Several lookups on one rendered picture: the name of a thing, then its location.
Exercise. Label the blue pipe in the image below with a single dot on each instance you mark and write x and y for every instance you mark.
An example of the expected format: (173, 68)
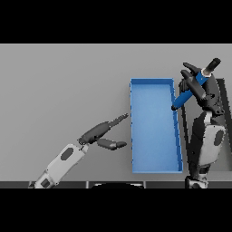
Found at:
(193, 87)

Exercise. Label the blue bin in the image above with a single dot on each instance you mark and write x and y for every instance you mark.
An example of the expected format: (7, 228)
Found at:
(154, 127)

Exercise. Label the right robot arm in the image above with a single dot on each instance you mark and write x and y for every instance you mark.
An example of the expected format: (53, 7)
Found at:
(208, 145)

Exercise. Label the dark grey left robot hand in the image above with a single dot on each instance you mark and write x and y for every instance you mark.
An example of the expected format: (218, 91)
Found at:
(96, 134)

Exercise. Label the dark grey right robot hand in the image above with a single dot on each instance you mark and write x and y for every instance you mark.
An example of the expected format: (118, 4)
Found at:
(205, 89)

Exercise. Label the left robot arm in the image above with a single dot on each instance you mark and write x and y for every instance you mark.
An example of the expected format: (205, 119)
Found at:
(62, 162)

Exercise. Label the dark grey bin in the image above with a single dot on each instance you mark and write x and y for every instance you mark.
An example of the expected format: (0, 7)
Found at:
(225, 99)

